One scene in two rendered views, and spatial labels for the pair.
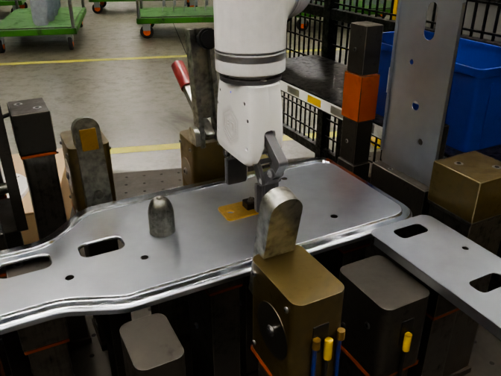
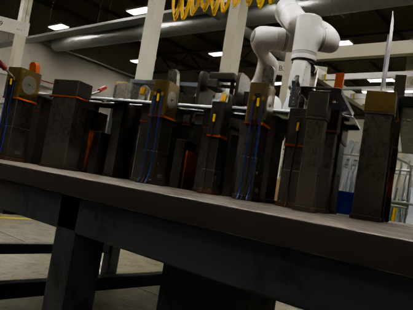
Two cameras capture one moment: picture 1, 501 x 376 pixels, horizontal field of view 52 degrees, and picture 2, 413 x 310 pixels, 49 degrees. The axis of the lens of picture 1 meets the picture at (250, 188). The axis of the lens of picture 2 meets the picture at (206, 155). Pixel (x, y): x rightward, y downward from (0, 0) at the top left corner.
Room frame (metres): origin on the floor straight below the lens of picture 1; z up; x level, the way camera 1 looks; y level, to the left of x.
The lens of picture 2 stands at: (-0.52, -1.02, 0.72)
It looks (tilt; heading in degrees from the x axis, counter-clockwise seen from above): 4 degrees up; 52
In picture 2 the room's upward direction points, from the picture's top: 9 degrees clockwise
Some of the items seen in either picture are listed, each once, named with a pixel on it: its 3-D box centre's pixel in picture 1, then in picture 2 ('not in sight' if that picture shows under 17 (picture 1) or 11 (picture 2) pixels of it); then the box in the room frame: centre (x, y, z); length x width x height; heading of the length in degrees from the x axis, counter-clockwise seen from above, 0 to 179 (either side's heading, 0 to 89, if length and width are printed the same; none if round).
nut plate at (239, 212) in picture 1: (250, 204); not in sight; (0.62, 0.00, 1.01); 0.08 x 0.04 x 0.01; 117
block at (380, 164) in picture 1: (392, 254); not in sight; (0.73, -0.24, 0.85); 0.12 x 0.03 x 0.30; 27
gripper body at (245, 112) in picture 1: (250, 110); (300, 76); (0.62, 0.00, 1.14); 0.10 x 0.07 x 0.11; 27
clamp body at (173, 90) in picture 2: not in sight; (157, 133); (0.26, 0.27, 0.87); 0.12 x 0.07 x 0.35; 27
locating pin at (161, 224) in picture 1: (161, 218); not in sight; (0.56, 0.11, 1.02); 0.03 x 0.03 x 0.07
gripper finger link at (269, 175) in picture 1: (271, 189); (293, 96); (0.57, -0.03, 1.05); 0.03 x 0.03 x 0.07; 27
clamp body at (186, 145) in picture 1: (203, 227); not in sight; (0.78, 0.08, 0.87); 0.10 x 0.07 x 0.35; 27
